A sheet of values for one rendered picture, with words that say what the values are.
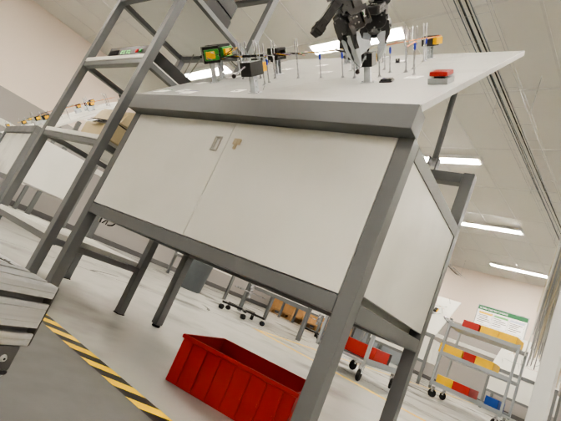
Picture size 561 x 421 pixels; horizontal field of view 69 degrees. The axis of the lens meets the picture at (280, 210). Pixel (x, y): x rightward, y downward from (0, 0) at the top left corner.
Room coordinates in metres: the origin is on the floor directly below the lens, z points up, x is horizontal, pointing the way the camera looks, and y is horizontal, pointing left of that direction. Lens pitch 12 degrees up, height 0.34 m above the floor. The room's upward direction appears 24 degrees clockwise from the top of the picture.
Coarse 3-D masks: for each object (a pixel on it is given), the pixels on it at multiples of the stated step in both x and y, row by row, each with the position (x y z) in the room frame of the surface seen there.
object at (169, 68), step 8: (112, 48) 1.86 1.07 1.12; (120, 48) 1.81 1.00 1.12; (128, 48) 1.77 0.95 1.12; (136, 48) 1.72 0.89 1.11; (144, 48) 1.68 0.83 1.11; (160, 56) 1.69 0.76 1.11; (160, 64) 1.71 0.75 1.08; (168, 64) 1.73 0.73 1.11; (168, 72) 1.74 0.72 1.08; (176, 72) 1.77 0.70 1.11; (176, 80) 1.79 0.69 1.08; (184, 80) 1.82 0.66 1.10
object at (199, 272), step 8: (192, 264) 5.55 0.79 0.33; (200, 264) 5.55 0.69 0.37; (192, 272) 5.55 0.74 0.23; (200, 272) 5.58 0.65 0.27; (208, 272) 5.67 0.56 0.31; (184, 280) 5.56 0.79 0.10; (192, 280) 5.56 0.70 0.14; (200, 280) 5.62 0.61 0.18; (184, 288) 5.57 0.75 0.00; (192, 288) 5.59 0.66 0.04; (200, 288) 5.70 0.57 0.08
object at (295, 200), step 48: (240, 144) 1.20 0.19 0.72; (288, 144) 1.08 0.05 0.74; (336, 144) 0.99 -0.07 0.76; (384, 144) 0.91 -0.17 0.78; (240, 192) 1.14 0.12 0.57; (288, 192) 1.04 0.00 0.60; (336, 192) 0.95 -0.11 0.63; (240, 240) 1.09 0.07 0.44; (288, 240) 1.00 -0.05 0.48; (336, 240) 0.92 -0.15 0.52; (336, 288) 0.90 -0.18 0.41
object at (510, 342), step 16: (464, 320) 5.32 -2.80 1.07; (480, 336) 5.09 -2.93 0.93; (496, 336) 5.04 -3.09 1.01; (512, 336) 4.93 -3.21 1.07; (448, 352) 5.35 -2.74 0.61; (464, 352) 5.23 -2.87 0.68; (448, 368) 5.70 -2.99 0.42; (480, 368) 5.01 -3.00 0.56; (496, 368) 5.09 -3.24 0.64; (512, 368) 4.78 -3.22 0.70; (448, 384) 5.29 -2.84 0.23; (512, 384) 5.10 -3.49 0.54; (496, 400) 4.87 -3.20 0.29; (512, 400) 5.12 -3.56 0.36; (496, 416) 4.82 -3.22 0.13
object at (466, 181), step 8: (440, 160) 1.41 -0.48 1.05; (440, 176) 1.37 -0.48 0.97; (448, 176) 1.36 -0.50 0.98; (456, 176) 1.34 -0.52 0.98; (464, 176) 1.32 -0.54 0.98; (472, 176) 1.31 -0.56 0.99; (448, 184) 1.38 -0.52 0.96; (456, 184) 1.35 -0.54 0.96; (464, 184) 1.32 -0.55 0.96; (472, 184) 1.30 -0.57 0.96; (464, 192) 1.31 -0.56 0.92; (472, 192) 1.33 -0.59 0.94; (456, 200) 1.32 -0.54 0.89; (464, 200) 1.31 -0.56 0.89; (456, 208) 1.32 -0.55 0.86; (464, 208) 1.31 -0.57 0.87; (456, 216) 1.31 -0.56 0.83
